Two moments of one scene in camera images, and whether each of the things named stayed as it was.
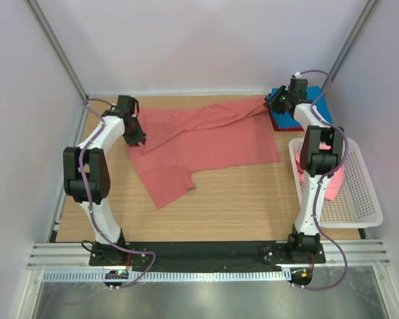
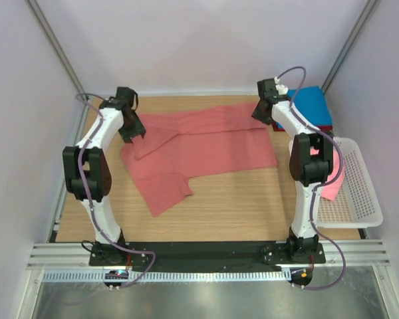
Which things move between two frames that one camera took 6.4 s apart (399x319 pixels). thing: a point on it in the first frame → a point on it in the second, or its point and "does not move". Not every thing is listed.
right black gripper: x=272 y=103 → x=257 y=116
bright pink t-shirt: x=334 y=181 does not move
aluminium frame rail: x=77 y=255 does not move
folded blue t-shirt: x=288 y=119 does not move
